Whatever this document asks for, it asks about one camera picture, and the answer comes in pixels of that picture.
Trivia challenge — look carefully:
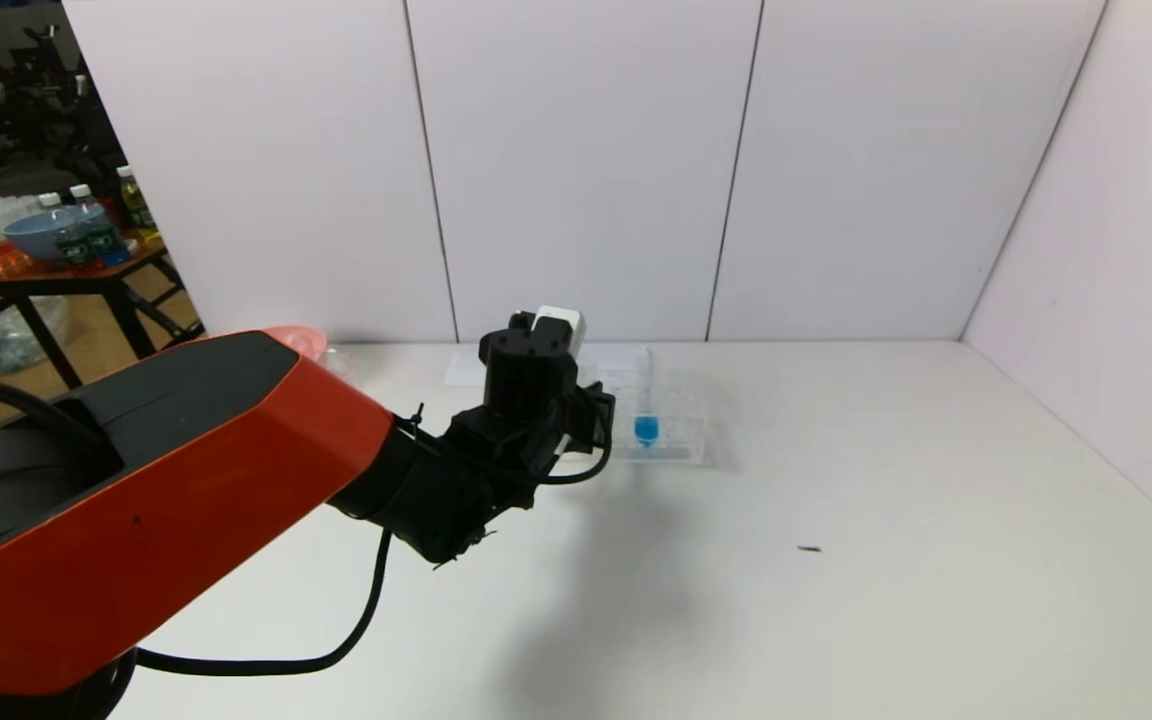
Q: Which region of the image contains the test tube with blue pigment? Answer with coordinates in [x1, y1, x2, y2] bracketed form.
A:
[633, 350, 662, 449]

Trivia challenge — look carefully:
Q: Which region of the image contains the clear acrylic test tube rack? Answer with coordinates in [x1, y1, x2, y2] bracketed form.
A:
[576, 364, 709, 469]

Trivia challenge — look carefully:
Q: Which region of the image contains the clear glass beaker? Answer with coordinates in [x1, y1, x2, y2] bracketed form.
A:
[319, 347, 364, 389]

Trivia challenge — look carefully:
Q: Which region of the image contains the white paper sheet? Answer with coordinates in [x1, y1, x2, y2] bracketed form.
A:
[445, 345, 655, 389]

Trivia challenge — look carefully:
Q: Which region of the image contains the pink bowl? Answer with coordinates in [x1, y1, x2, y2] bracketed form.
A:
[258, 325, 330, 363]

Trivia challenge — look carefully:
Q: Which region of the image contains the bottle with yellow liquid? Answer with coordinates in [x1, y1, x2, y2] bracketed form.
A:
[115, 165, 160, 243]

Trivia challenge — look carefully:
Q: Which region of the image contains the bottle with blue liquid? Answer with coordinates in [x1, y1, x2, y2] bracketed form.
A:
[70, 183, 130, 266]

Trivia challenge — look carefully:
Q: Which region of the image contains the bottle with dark label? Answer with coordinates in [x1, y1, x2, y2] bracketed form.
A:
[39, 191, 95, 269]

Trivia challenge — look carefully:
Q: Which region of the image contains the brown wooden table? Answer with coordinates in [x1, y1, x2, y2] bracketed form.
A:
[0, 238, 205, 393]

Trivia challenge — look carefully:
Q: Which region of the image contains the blue bowl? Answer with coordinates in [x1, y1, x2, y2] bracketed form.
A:
[2, 206, 105, 264]

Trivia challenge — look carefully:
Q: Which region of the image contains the clear plastic bag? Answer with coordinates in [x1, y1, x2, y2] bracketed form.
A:
[0, 298, 69, 374]

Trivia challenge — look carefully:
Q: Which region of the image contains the black background equipment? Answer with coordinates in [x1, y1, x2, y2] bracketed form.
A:
[0, 25, 125, 194]

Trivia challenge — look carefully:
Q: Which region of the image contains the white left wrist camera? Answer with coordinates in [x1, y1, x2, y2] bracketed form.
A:
[532, 305, 588, 353]

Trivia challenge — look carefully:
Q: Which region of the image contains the thin black camera cable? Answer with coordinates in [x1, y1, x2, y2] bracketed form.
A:
[391, 398, 618, 488]

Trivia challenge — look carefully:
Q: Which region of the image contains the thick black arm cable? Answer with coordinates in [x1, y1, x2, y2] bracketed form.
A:
[134, 528, 397, 678]

